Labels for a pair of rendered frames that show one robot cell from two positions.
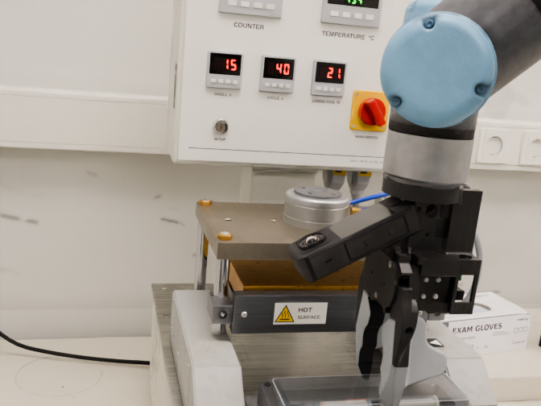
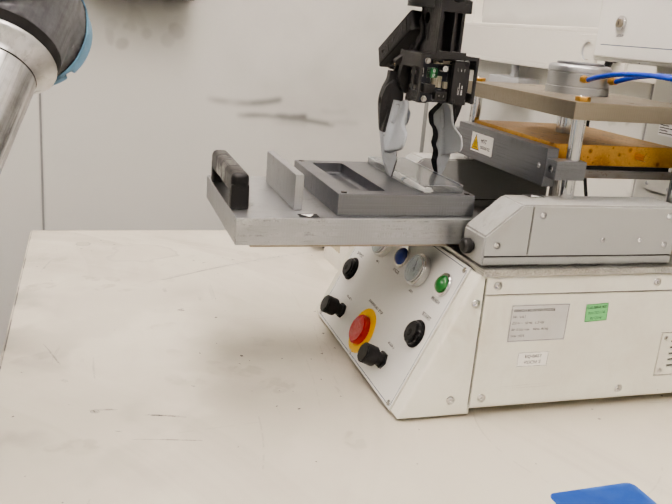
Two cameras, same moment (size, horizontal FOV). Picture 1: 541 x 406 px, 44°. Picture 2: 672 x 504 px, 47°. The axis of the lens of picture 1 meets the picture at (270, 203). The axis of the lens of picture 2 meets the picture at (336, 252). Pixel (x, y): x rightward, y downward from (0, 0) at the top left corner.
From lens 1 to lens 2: 1.15 m
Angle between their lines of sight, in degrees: 83
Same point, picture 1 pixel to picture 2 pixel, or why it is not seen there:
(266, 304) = (469, 131)
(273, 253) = (485, 92)
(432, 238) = (426, 40)
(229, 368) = (418, 158)
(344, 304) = (501, 143)
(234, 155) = (626, 51)
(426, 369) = (395, 141)
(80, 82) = not seen: outside the picture
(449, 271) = (410, 61)
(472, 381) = (494, 215)
